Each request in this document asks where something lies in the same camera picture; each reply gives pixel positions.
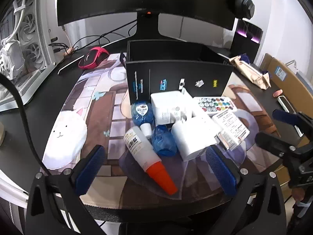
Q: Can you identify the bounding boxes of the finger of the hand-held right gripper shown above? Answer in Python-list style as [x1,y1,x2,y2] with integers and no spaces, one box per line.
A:
[254,131,306,163]
[273,109,313,139]

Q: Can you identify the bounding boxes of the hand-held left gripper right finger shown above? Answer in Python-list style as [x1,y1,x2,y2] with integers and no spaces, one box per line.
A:
[205,145,288,235]

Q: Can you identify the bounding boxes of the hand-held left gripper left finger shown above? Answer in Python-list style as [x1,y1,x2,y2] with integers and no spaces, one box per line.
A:
[26,145,107,235]

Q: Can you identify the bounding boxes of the white power adapter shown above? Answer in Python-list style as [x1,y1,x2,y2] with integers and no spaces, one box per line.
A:
[171,116,223,162]

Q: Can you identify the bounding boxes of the white green medicine box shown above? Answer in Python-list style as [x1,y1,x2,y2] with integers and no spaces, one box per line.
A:
[211,109,250,151]

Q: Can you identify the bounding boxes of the glue bottle with orange cap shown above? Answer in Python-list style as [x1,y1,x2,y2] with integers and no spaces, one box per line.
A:
[124,126,178,196]

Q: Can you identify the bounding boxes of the blue plastic packet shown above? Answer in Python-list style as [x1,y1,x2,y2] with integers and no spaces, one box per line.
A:
[151,125,177,156]

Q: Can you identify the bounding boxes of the white remote with coloured buttons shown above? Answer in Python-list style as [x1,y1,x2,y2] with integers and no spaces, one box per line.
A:
[193,96,238,117]

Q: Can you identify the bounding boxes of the blue bottle with white cap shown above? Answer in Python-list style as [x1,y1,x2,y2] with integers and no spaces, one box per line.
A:
[131,100,155,137]

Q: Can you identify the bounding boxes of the white square charger box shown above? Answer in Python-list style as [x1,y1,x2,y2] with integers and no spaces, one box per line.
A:
[150,91,193,125]

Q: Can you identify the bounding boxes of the black box container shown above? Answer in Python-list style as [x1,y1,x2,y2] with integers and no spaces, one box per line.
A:
[120,40,235,106]

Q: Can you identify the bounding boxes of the person's right forearm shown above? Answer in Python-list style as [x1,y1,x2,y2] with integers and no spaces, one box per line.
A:
[292,201,313,235]

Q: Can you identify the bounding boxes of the person's right hand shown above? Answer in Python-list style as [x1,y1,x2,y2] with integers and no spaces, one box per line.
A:
[292,188,306,202]

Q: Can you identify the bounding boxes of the cardboard box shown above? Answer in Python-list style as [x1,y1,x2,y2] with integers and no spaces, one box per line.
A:
[259,53,313,147]

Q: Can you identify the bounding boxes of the white cat wrist rest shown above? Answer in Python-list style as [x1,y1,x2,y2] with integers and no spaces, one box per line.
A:
[42,106,88,170]

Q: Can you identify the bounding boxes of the wet wipes pack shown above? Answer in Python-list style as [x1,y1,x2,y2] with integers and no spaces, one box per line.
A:
[228,54,272,90]

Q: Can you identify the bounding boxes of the printed desk mat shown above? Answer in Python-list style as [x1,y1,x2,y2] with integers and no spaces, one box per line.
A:
[40,51,282,210]

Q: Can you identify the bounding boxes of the black speaker with light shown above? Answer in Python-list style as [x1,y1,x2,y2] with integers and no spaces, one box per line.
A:
[231,18,263,59]

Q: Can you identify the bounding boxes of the red black computer mouse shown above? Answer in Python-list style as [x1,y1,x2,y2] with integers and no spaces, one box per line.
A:
[78,46,109,69]

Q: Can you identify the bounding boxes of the black headphones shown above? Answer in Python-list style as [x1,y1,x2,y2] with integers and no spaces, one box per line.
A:
[230,0,256,20]

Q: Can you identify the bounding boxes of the white computer case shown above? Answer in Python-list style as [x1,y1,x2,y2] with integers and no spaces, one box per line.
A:
[0,0,59,113]

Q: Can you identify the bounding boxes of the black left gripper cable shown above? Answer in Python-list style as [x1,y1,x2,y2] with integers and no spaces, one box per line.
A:
[0,73,53,177]

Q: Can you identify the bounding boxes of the beige cable with clip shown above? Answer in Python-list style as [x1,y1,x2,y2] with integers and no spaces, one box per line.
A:
[62,26,75,57]

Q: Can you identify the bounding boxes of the black desk cables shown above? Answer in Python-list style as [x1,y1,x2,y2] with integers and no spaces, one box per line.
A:
[48,21,137,54]

